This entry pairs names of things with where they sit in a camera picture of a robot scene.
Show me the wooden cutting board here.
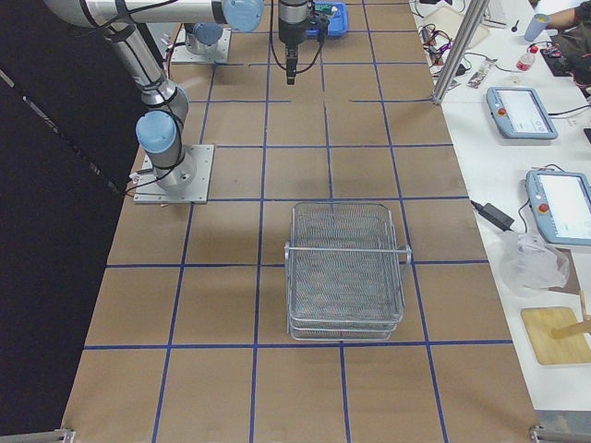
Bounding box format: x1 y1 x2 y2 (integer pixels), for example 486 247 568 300
521 306 590 365

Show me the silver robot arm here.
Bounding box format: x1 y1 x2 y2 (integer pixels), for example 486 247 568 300
45 1 262 203
178 1 338 85

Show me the red cap plastic bottle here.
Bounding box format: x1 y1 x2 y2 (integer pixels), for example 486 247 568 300
515 45 538 73

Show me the blue plastic tray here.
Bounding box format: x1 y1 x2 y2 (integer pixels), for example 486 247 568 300
306 1 349 39

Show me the wire mesh shelf basket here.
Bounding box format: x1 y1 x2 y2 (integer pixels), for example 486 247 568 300
284 202 412 341

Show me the teach pendant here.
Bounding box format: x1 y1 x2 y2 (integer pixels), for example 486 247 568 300
486 87 559 140
525 170 590 246

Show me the near teach pendant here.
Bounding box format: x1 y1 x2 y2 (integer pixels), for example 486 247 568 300
525 170 590 246

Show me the black power adapter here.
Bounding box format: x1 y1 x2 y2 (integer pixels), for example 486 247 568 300
471 201 514 232

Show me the clear plastic bag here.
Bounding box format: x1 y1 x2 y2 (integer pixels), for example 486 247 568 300
500 232 570 290

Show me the far teach pendant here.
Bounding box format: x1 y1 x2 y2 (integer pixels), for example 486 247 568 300
486 87 559 140

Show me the blue paper cup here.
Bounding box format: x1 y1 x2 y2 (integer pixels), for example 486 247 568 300
524 14 550 42

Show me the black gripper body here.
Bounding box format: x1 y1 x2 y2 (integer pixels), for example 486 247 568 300
285 45 298 85

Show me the aluminium frame post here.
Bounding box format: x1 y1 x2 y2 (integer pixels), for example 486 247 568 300
432 0 488 105

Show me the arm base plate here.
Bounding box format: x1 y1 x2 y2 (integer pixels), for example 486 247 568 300
133 145 214 204
171 28 232 65

